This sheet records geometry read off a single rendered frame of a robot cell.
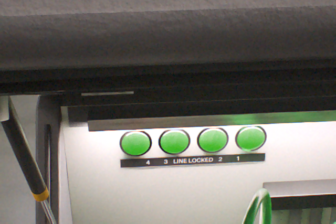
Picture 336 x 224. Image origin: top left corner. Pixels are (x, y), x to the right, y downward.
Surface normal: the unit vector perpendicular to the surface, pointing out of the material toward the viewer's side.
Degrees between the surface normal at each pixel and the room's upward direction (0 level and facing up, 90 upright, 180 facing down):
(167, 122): 90
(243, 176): 90
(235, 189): 90
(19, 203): 0
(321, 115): 90
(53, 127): 43
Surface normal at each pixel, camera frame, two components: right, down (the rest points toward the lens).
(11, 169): 0.00, -0.86
